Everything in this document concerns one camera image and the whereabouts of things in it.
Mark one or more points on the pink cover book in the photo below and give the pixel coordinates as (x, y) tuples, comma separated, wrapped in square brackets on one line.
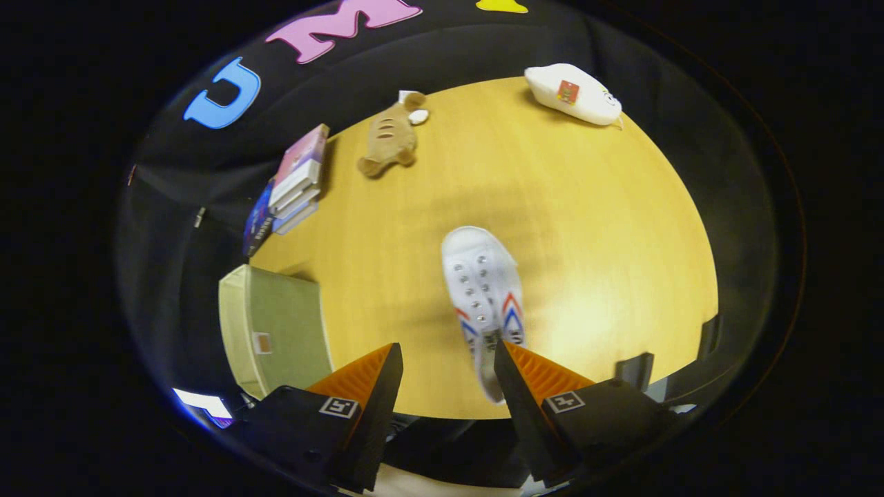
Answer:
[(300, 155)]

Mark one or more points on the metal clip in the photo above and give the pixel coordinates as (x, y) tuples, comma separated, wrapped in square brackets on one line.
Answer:
[(199, 217)]

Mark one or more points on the green fabric storage box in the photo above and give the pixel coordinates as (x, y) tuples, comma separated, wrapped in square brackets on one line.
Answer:
[(286, 331)]

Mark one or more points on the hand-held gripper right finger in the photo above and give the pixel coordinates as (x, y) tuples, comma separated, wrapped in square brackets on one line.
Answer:
[(525, 414)]

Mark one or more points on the pale blue cover book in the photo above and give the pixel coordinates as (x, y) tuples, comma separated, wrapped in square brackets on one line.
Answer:
[(297, 219)]

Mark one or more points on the dark blue book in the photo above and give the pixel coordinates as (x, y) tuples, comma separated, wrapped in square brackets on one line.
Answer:
[(257, 221)]

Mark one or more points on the brown plush toy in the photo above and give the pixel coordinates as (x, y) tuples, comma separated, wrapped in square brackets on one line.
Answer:
[(390, 138)]

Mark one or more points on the lit computer screen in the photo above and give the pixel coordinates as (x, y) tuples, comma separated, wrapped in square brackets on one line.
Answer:
[(200, 402)]

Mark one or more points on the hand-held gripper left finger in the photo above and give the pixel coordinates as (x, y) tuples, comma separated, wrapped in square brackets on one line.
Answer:
[(376, 414)]

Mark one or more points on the white striped canvas shoe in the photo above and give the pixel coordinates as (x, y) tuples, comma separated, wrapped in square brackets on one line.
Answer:
[(480, 283)]

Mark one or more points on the grey cover book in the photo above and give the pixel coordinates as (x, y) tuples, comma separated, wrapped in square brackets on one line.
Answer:
[(297, 201)]

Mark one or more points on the white plush toy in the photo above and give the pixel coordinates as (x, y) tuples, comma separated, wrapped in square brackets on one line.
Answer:
[(577, 96)]

